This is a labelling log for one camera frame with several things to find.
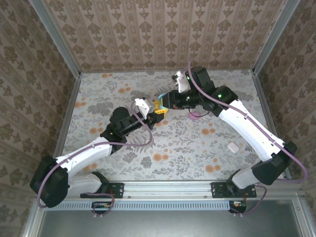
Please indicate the light blue earbud charging case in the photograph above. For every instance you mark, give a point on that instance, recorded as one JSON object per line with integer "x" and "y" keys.
{"x": 163, "y": 107}

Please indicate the pink earbud charging case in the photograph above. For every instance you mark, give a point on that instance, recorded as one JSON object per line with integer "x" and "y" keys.
{"x": 195, "y": 116}

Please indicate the white earbud charging case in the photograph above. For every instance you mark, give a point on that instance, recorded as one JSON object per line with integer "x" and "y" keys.
{"x": 232, "y": 147}

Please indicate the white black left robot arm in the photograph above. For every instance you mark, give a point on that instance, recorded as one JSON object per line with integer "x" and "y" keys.
{"x": 84, "y": 184}

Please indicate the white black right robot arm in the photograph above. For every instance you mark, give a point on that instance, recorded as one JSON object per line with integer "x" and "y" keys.
{"x": 244, "y": 133}

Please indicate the floral printed tablecloth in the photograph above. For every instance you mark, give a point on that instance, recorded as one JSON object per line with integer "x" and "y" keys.
{"x": 187, "y": 168}

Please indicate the black controller board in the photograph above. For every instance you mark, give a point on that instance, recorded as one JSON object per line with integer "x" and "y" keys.
{"x": 238, "y": 205}
{"x": 102, "y": 205}

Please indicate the grey metal panel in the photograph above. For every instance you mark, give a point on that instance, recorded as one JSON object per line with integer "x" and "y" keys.
{"x": 172, "y": 223}

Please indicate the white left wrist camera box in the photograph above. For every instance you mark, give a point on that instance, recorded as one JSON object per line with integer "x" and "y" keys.
{"x": 144, "y": 106}

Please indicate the thin aluminium rail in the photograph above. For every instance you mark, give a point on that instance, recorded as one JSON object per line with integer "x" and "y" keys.
{"x": 138, "y": 71}

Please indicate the long aluminium base rail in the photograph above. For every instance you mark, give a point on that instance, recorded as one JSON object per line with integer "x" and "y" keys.
{"x": 168, "y": 190}

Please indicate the aluminium frame post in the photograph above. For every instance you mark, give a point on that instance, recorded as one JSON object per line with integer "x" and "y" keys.
{"x": 54, "y": 37}
{"x": 274, "y": 37}

